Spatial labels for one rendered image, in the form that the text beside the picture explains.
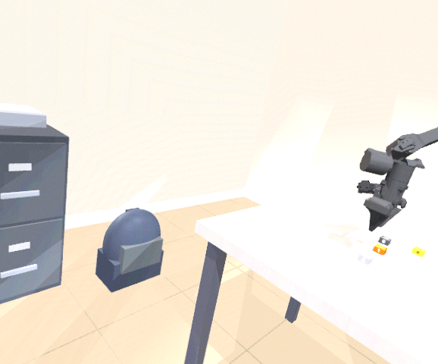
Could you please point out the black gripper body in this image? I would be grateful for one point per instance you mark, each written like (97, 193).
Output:
(391, 196)

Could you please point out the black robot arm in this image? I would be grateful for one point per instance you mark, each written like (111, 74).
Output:
(393, 161)

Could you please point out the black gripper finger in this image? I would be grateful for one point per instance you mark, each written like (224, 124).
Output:
(393, 213)
(375, 219)

